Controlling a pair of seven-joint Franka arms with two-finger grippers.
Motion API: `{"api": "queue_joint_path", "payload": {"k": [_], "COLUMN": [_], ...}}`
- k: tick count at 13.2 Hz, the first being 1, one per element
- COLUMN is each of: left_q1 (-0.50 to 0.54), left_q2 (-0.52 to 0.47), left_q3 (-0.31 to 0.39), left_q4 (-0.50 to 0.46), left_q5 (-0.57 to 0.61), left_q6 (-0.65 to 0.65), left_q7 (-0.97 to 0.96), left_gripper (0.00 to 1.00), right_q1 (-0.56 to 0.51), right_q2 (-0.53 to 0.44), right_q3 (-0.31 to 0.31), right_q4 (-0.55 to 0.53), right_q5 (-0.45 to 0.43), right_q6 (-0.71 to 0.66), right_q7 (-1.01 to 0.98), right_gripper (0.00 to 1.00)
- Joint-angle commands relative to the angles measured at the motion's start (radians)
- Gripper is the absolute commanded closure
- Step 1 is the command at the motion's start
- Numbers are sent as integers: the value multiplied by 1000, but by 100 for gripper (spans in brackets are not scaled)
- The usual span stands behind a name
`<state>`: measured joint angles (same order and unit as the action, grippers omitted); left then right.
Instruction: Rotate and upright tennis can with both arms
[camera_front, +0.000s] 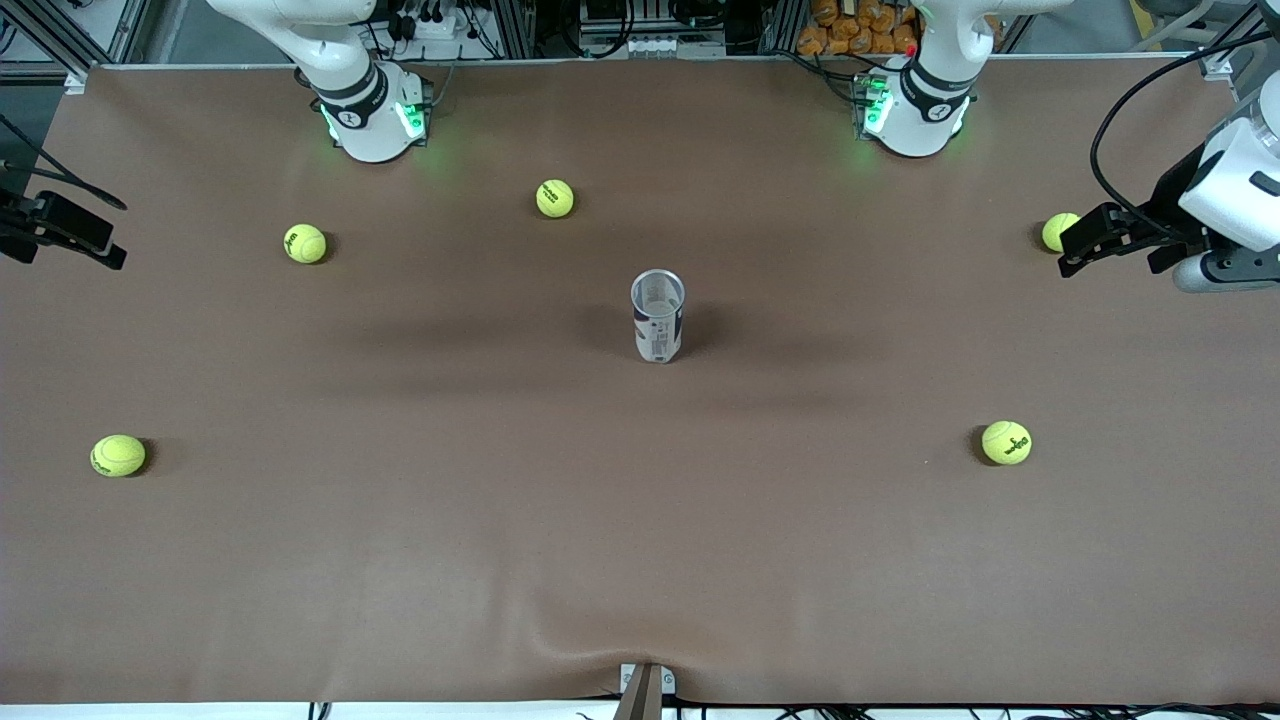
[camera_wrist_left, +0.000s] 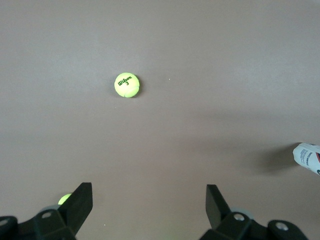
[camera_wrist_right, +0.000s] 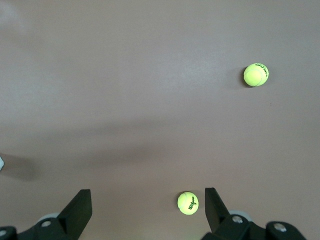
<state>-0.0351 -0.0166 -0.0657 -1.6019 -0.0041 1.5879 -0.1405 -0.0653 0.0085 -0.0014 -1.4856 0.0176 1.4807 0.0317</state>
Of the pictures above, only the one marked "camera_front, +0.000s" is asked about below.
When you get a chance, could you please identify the white blue tennis ball can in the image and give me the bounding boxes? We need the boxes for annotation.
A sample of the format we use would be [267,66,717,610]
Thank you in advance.
[630,269,687,365]

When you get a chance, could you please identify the orange bagged items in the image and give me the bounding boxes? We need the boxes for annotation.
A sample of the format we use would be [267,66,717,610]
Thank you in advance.
[797,0,921,57]

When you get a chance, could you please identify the white power strip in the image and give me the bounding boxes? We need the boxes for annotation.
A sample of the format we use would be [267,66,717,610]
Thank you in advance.
[385,0,483,43]

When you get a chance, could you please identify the brown table mat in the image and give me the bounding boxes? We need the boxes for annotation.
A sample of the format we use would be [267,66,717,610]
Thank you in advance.
[0,55,1280,707]

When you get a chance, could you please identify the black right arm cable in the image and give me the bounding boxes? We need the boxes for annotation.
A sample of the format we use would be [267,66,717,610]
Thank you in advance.
[0,115,129,212]

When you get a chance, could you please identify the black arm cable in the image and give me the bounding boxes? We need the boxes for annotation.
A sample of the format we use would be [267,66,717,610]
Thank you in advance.
[1089,10,1257,217]
[0,115,129,212]

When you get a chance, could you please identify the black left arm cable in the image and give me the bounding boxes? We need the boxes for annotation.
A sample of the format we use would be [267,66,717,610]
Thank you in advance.
[1089,10,1257,217]

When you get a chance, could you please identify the aluminium frame profile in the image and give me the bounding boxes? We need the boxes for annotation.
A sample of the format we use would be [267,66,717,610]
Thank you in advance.
[0,0,151,93]
[1195,0,1280,83]

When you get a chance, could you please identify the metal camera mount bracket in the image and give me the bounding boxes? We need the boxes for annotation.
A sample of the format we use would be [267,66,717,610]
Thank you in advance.
[613,662,677,720]

